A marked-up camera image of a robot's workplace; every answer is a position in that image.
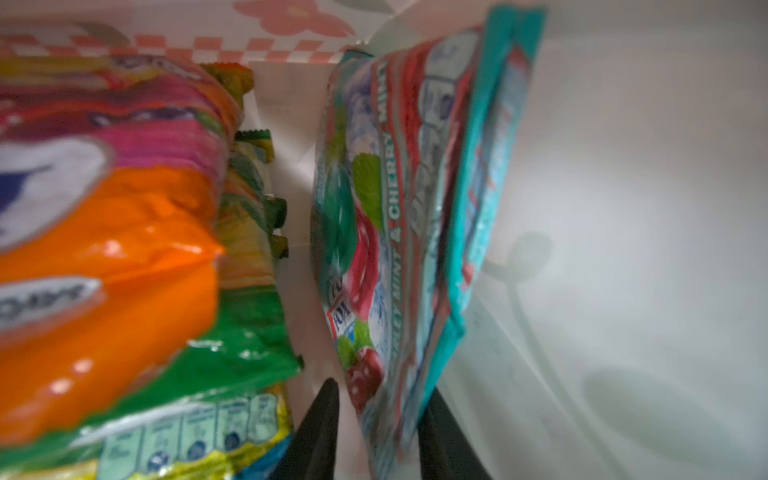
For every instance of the green candy bag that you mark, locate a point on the green candy bag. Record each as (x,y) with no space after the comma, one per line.
(195,418)

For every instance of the white floral paper bag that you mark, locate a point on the white floral paper bag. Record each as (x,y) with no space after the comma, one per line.
(618,329)

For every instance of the orange Fox's candy bag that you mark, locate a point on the orange Fox's candy bag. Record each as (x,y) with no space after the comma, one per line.
(111,175)

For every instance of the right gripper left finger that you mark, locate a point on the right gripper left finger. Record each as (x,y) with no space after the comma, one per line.
(311,454)

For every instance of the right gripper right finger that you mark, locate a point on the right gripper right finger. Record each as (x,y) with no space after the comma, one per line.
(444,451)

